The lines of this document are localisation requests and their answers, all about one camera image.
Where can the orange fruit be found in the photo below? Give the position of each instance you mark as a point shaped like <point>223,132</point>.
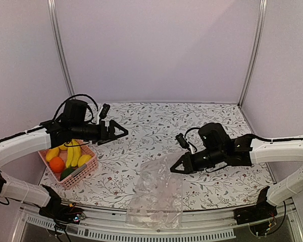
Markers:
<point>57,165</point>

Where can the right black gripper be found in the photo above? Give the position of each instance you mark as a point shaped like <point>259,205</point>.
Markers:
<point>189,166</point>

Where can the green avocado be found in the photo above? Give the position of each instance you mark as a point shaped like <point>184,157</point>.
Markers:
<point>66,173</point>

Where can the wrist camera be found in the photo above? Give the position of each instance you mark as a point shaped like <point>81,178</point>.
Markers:
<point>102,113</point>
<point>184,143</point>

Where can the yellow mango left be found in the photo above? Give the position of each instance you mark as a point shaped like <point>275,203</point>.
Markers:
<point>52,153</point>

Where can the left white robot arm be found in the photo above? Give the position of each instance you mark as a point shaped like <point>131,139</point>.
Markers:
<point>62,128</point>

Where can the front aluminium rail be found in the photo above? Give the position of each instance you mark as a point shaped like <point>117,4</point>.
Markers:
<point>102,224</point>

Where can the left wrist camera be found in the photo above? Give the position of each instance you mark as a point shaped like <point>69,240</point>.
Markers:
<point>102,113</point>

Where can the pink plastic basket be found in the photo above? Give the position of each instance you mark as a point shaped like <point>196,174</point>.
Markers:
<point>79,173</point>

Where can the left aluminium frame post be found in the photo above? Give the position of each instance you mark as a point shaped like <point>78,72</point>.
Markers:
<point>52,10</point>

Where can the yellow mango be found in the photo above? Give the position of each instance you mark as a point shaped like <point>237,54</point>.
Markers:
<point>52,153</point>
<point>83,160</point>

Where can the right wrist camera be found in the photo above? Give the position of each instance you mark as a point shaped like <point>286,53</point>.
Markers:
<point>184,143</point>

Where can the yellow lemon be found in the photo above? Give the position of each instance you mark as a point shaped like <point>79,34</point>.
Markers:
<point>63,147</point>

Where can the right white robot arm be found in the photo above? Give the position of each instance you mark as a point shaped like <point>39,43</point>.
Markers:
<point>246,150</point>

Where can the clear zip top bag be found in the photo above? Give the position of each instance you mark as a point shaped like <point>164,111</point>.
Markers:
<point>157,202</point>

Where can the yellow mango right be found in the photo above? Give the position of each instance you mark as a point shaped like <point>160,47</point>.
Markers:
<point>83,160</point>

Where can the right aluminium frame post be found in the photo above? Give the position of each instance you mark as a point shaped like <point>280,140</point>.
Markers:
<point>254,52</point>

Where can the aluminium frame post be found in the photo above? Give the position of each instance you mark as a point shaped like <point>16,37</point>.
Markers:
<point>52,10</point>
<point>254,52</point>

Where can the yellow banana bunch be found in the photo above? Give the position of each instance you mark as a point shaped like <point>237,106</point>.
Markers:
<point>73,153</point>

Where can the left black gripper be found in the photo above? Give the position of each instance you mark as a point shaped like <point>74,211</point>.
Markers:
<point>110,134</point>

